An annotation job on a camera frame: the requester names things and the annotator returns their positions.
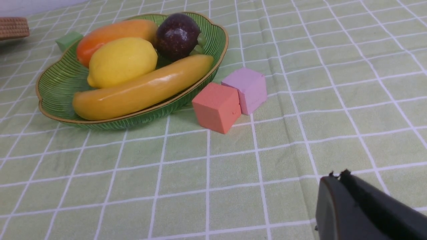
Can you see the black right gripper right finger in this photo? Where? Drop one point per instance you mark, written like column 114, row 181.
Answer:
column 389, row 216

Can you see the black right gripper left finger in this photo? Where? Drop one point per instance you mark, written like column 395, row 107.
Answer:
column 339, row 217

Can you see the dark purple passion fruit toy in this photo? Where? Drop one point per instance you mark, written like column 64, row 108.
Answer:
column 179, row 36

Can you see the yellow banana toy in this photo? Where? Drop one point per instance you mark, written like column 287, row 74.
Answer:
column 143, row 92

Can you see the orange mango toy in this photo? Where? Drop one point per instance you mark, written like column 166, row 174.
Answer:
column 145, row 29

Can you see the yellow lemon toy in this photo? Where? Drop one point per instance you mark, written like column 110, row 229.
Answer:
column 121, row 60

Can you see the green checkered tablecloth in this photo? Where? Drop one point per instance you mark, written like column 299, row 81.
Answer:
column 346, row 84

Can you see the pink foam cube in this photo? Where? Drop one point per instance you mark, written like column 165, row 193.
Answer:
column 251, row 86

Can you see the red foam cube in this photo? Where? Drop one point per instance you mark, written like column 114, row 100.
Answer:
column 217, row 107

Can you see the green glass leaf plate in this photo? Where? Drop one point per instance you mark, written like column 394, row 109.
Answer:
column 57, row 85

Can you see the green foam cube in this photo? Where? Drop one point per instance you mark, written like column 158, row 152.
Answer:
column 67, row 40

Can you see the woven wicker basket green lining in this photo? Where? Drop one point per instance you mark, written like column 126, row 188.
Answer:
column 13, row 28

